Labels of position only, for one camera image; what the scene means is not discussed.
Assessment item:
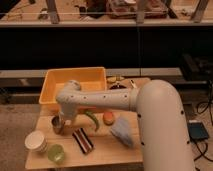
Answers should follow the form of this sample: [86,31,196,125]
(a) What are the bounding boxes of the small metal cup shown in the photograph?
[51,116,64,134]

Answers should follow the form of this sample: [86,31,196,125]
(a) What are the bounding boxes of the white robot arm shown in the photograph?
[56,80,196,171]

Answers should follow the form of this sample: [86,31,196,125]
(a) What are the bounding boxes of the yellow plastic tray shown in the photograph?
[39,67,107,111]

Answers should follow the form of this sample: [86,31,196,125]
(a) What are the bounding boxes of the dark red bowl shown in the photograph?
[109,84,127,90]

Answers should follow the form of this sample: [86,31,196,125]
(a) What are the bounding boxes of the yellow toy food pieces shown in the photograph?
[107,76,125,84]

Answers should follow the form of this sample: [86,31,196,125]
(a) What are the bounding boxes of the orange toy fruit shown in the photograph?
[103,112,115,125]

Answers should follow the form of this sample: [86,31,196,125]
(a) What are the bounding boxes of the green chili pepper toy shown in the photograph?
[84,110,100,131]

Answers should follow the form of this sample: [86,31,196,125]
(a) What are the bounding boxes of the large blue grey cloth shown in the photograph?
[110,116,134,148]

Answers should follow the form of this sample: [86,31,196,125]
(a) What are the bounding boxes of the wooden table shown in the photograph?
[24,77,153,171]

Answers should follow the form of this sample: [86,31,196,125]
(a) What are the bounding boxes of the green plastic cup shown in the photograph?
[47,144,65,164]

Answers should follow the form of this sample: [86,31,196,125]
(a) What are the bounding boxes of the white paper cup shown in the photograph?
[25,130,47,153]

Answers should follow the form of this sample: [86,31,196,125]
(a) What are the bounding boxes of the blue box on floor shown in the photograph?
[188,122,209,141]

